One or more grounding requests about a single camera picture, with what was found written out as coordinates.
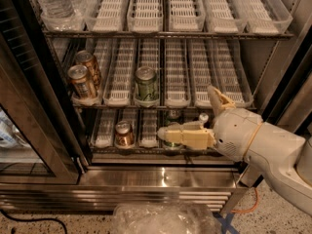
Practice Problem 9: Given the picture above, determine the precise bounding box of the left dark bottle white cap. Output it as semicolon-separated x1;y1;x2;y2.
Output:
198;112;210;129

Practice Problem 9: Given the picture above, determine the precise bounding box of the stainless steel fridge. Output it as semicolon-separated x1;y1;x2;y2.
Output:
0;0;311;213

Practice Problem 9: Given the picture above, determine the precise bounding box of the gold can shelf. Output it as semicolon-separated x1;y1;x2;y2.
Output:
75;50;101;89
67;64;98;98

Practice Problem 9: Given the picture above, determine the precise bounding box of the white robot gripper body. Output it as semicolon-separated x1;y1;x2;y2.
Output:
213;108;263;162

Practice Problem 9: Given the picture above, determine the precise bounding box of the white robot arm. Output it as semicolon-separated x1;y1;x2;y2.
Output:
157;86;312;215

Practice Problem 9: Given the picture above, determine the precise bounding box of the bottom wire shelf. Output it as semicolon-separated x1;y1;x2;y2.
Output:
91;146;222;157

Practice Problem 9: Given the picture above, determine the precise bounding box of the wire shelf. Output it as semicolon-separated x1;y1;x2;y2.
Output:
71;102;257;112
43;30;294;41
91;146;222;157

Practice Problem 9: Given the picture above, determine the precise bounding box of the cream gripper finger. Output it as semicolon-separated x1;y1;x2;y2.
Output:
208;85;236;116
157;121;215;150

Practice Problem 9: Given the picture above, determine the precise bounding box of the clear plastic wrap bundle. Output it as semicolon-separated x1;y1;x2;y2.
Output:
113;203;221;234

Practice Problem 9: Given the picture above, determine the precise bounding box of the top wire shelf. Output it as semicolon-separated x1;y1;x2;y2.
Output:
43;30;294;41

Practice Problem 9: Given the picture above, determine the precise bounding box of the middle wire shelf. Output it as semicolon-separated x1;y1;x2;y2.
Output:
71;102;257;112

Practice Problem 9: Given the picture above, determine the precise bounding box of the front green can bottom shelf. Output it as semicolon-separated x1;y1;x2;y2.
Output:
163;122;182;150

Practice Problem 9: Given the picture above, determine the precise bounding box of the copper can bottom shelf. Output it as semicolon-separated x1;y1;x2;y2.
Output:
115;121;135;147

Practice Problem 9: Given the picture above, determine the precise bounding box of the green soda can shelf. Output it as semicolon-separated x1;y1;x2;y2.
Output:
135;66;159;101

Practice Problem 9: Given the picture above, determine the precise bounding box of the clear water bottle top shelf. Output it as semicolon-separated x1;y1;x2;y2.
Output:
37;0;74;19

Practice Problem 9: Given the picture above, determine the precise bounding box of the rear gold can middle shelf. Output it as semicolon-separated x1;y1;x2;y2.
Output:
75;50;101;89

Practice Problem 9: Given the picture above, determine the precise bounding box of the glass fridge door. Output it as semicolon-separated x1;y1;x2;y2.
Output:
0;0;86;185

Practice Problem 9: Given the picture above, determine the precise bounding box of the rear green can bottom shelf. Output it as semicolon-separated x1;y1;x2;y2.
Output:
166;110;182;124

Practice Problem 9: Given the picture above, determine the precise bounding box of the black cable on floor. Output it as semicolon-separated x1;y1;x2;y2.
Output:
0;209;68;234

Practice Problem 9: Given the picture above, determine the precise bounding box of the front gold can middle shelf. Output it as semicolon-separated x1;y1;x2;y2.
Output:
67;64;98;98

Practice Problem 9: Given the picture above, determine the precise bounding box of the blue tape cross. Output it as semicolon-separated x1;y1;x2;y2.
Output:
214;213;240;234

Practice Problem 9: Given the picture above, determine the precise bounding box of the orange cable on floor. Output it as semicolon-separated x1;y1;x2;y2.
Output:
231;187;259;215

